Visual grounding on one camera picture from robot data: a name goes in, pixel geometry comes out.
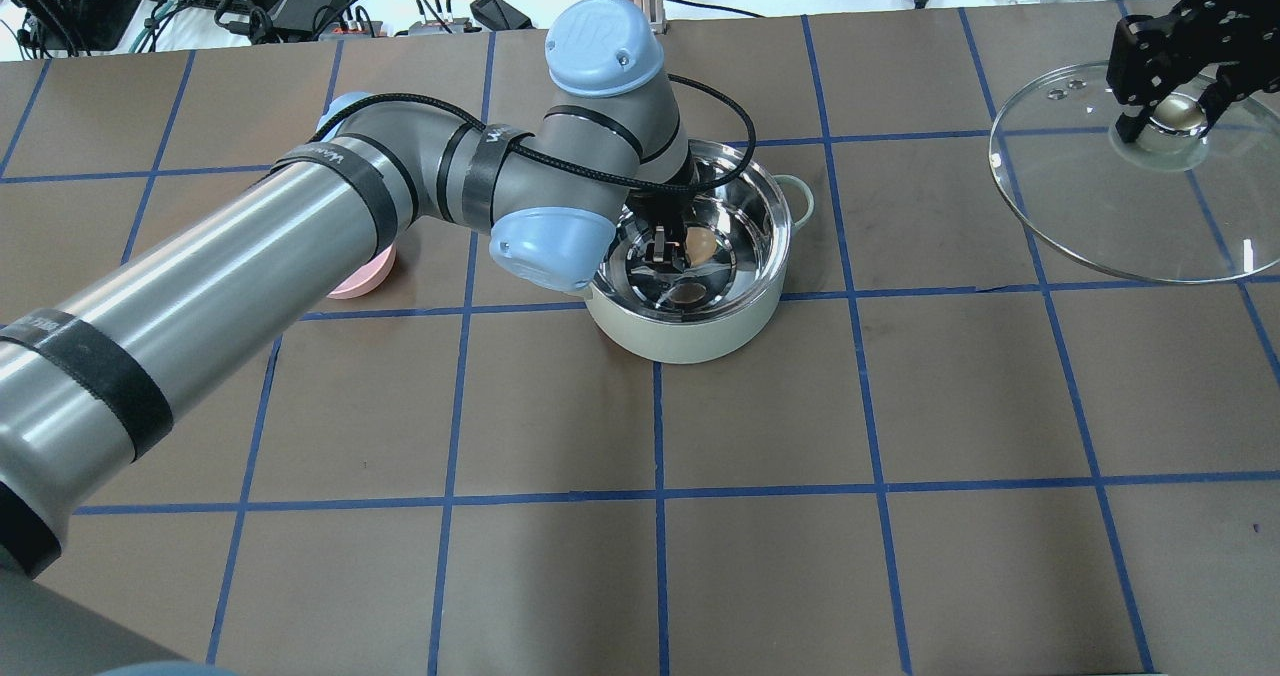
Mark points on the pale green cooking pot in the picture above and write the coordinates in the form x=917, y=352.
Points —
x=670, y=315

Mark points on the black power adapter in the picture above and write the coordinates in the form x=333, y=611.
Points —
x=499, y=15

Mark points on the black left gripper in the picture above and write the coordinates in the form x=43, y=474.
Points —
x=663, y=249

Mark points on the glass pot lid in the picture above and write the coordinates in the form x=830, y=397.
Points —
x=1185, y=202

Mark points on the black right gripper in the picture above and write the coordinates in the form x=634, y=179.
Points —
x=1192, y=40

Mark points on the brown egg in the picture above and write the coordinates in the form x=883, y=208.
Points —
x=700, y=246

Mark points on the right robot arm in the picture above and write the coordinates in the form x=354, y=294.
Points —
x=1152, y=56

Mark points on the pink bowl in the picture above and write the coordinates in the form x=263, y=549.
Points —
x=365, y=280

